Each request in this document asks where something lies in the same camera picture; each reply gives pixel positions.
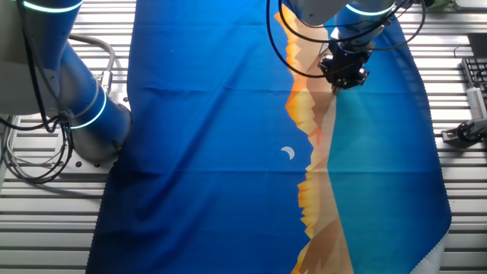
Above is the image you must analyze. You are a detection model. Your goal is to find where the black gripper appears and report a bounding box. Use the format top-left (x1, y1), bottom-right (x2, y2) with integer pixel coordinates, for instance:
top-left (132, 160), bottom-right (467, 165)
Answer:
top-left (317, 40), bottom-right (374, 96)

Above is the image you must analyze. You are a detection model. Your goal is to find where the green round object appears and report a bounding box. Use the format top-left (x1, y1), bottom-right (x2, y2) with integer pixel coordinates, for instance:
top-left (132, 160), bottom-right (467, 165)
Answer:
top-left (425, 0), bottom-right (456, 11)

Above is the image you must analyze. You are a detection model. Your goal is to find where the blue orange printed cloth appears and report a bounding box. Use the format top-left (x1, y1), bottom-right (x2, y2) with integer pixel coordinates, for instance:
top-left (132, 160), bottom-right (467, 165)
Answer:
top-left (85, 0), bottom-right (453, 274)

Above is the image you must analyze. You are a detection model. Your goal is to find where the black keyboard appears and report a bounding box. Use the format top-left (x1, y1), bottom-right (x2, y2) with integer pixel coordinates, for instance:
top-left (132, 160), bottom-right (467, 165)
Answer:
top-left (460, 56), bottom-right (487, 96)

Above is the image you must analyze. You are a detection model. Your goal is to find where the dark flat box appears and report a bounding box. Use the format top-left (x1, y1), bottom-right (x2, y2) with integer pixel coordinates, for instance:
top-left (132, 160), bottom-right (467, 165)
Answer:
top-left (466, 31), bottom-right (487, 59)

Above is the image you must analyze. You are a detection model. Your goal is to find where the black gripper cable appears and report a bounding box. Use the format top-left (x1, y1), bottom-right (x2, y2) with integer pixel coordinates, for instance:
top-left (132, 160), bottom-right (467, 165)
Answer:
top-left (265, 0), bottom-right (333, 80)

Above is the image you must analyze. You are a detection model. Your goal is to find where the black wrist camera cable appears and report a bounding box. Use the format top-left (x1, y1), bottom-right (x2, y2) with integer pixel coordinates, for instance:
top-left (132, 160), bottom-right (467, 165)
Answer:
top-left (278, 0), bottom-right (428, 52)

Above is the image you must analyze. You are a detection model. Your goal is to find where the metal camera stand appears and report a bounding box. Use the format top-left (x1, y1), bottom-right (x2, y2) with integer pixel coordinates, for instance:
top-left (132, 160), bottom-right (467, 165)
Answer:
top-left (441, 118), bottom-right (487, 149)

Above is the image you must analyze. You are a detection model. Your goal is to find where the silver exterior camera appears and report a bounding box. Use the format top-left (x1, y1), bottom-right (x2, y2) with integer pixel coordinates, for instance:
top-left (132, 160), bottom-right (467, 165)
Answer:
top-left (465, 87), bottom-right (487, 122)

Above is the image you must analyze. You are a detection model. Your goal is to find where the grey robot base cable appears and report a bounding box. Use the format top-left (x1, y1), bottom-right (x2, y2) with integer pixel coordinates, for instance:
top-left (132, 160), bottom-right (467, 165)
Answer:
top-left (65, 32), bottom-right (117, 96)

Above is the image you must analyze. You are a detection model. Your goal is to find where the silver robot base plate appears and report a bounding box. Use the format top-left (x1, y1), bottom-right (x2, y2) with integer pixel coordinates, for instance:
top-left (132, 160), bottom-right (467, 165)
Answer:
top-left (52, 146), bottom-right (132, 174)

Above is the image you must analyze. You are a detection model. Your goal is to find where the black floor cable bundle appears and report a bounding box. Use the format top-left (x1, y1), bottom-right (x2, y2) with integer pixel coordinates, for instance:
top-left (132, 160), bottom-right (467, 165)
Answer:
top-left (0, 0), bottom-right (75, 186)

